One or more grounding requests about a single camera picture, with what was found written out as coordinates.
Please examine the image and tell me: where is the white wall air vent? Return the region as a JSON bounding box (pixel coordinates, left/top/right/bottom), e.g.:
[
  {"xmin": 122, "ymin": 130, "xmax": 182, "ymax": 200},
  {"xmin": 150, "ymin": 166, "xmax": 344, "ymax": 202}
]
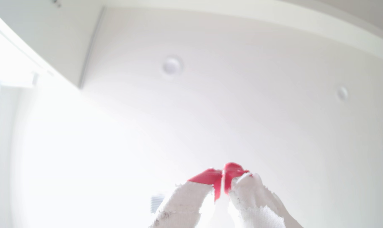
[{"xmin": 150, "ymin": 194, "xmax": 165, "ymax": 214}]

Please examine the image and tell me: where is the round recessed ceiling light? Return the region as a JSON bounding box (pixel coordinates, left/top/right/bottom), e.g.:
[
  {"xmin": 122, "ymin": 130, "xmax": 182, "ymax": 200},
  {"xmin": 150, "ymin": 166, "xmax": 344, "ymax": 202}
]
[
  {"xmin": 161, "ymin": 55, "xmax": 184, "ymax": 76},
  {"xmin": 335, "ymin": 85, "xmax": 349, "ymax": 102}
]

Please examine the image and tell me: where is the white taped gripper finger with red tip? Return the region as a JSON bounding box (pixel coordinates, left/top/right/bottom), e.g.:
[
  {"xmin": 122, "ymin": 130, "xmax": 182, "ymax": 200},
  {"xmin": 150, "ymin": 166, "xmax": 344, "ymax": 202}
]
[
  {"xmin": 149, "ymin": 168, "xmax": 223, "ymax": 228},
  {"xmin": 223, "ymin": 162, "xmax": 303, "ymax": 228}
]

